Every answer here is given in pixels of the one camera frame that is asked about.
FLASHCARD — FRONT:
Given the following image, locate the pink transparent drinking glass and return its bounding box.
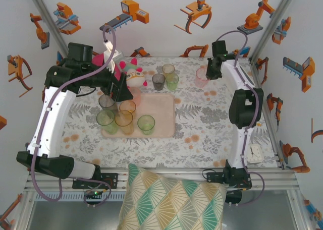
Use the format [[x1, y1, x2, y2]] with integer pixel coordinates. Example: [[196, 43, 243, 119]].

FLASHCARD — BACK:
[[195, 68, 210, 88]]

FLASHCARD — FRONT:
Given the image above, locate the grey transparent drinking glass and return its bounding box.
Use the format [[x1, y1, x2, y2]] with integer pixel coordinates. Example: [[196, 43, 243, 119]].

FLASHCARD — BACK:
[[98, 94, 119, 112], [151, 73, 166, 91]]

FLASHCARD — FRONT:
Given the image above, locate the salmon textured plastic tumbler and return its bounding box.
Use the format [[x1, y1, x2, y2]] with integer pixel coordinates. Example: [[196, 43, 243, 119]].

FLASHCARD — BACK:
[[128, 86, 142, 107]]

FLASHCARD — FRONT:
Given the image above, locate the amber transparent drinking glass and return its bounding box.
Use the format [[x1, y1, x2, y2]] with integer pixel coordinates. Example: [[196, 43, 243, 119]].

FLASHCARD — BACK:
[[114, 110, 134, 136], [119, 100, 137, 114], [161, 64, 176, 77]]

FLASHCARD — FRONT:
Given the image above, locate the green transparent drinking glass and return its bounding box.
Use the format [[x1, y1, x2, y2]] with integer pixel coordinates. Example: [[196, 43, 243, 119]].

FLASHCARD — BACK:
[[137, 114, 155, 136], [166, 73, 180, 91], [96, 109, 119, 135]]

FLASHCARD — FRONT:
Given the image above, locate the beige pink plastic tray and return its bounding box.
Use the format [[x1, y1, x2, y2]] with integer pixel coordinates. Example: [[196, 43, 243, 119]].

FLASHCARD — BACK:
[[101, 93, 176, 139]]

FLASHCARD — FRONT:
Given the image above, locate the white pink owl plush toy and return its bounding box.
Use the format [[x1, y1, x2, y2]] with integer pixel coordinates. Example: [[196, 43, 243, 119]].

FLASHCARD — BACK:
[[118, 57, 148, 89]]

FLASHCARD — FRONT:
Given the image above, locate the magenta pink cloth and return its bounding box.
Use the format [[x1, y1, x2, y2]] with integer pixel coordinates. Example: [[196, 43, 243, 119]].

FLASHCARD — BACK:
[[91, 51, 122, 81]]

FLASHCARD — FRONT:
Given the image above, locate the white square table clock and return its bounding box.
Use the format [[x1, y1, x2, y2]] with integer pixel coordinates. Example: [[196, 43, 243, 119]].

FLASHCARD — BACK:
[[246, 144, 265, 164]]

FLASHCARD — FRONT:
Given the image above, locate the circuit board with green light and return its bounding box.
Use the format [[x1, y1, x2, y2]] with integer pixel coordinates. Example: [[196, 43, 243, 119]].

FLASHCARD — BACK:
[[84, 189, 105, 198]]

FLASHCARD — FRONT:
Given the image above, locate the vented metal strip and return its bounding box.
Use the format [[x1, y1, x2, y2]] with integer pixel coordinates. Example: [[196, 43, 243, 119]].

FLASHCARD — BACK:
[[35, 193, 127, 202]]

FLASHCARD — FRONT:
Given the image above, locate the teal yellow patterned cushion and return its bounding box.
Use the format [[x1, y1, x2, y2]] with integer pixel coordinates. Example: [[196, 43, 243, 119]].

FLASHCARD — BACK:
[[118, 163, 229, 230]]

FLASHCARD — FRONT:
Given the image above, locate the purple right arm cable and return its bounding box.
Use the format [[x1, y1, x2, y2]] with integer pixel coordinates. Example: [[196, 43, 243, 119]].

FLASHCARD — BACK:
[[216, 30, 265, 207]]

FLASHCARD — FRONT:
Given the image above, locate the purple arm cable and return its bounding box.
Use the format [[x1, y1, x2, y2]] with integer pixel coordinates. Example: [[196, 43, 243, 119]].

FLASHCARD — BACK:
[[216, 30, 265, 207], [30, 25, 117, 203]]

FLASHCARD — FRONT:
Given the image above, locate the aluminium frame post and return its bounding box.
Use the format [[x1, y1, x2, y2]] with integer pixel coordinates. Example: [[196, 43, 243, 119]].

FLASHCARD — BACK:
[[26, 0, 69, 56], [249, 0, 300, 62]]

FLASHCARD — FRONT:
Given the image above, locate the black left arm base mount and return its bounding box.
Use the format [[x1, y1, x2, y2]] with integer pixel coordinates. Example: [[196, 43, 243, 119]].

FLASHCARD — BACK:
[[72, 172, 119, 190]]

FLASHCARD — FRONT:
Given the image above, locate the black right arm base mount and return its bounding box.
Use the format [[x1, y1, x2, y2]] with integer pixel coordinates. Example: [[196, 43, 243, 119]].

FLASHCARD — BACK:
[[205, 169, 253, 192]]

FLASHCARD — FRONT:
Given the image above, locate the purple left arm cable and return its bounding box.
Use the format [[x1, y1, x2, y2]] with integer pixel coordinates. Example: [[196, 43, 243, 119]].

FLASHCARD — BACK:
[[30, 25, 117, 203]]

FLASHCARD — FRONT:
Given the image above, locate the aluminium frame rail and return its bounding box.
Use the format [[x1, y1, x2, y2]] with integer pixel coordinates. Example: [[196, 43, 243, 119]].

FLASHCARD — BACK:
[[24, 168, 298, 190]]

